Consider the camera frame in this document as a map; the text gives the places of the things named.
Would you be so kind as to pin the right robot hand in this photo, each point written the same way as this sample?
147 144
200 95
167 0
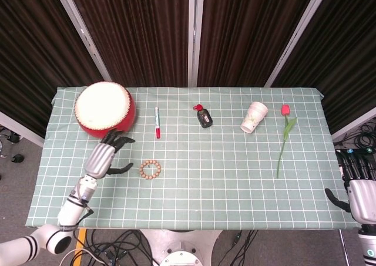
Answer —
365 198

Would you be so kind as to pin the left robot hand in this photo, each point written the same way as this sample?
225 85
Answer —
100 160

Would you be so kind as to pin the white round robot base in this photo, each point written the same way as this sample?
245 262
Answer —
179 245

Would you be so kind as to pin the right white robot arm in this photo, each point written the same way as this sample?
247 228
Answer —
368 244

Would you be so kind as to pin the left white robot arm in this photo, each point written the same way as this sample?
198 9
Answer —
70 210

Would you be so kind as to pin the black power strip with lights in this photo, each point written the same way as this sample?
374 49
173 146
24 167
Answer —
369 150

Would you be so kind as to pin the red drum with white skin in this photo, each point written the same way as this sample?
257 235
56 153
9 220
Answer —
102 107

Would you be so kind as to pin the grey metal table leg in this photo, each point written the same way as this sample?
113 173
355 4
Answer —
344 248

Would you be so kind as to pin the white marker with red cap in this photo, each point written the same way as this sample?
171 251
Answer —
157 125

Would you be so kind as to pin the yellow floor tape strip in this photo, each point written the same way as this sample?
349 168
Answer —
82 239

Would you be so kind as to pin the black caster wheel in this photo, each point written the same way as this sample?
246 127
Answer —
17 158

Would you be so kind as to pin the green checked tablecloth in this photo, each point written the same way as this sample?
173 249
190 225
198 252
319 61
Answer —
205 189

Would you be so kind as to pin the black ink bottle red cap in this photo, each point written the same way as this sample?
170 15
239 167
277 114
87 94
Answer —
205 119

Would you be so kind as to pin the red artificial tulip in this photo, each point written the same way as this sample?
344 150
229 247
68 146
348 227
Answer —
285 109

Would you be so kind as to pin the dark brown ribbed screen panel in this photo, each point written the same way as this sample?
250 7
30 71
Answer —
243 37
349 57
29 57
138 37

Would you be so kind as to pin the white paper cup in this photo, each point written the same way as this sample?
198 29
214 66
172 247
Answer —
254 116

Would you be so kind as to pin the grey screen bottom rail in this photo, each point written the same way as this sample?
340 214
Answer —
20 128
355 123

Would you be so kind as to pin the grey screen frame post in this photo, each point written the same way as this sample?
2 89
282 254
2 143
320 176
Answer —
296 34
85 38
195 43

